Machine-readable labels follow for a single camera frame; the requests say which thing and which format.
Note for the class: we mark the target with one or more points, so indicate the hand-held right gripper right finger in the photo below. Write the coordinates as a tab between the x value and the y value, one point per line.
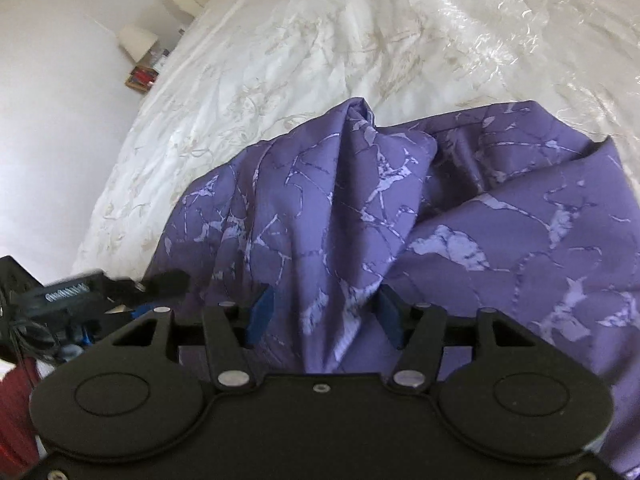
390	320

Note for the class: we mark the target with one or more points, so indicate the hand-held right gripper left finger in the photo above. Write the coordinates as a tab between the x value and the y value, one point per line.
262	317

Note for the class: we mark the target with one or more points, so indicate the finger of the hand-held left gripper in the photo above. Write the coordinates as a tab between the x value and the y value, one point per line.
160	284

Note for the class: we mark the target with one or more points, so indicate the purple patterned hooded jacket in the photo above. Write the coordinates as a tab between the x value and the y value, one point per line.
450	210

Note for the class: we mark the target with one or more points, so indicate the person's red garment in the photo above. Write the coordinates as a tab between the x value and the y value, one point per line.
15	410

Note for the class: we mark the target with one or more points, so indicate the cream table lamp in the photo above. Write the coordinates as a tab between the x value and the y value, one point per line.
136	42

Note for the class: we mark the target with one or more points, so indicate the bed with cream bedspread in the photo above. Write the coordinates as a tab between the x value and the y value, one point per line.
350	60

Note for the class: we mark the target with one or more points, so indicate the red picture frame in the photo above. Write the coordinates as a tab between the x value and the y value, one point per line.
141	77

